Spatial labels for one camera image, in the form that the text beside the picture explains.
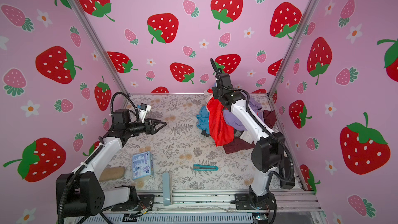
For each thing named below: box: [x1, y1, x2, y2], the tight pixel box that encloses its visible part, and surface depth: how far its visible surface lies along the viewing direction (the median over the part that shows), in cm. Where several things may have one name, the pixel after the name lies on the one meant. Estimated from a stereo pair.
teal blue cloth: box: [195, 105, 210, 135], surface depth 100 cm
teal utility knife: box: [192, 163, 219, 171], surface depth 87 cm
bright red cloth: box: [206, 88, 235, 147], surface depth 90 cm
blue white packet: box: [131, 151, 155, 180], surface depth 82 cm
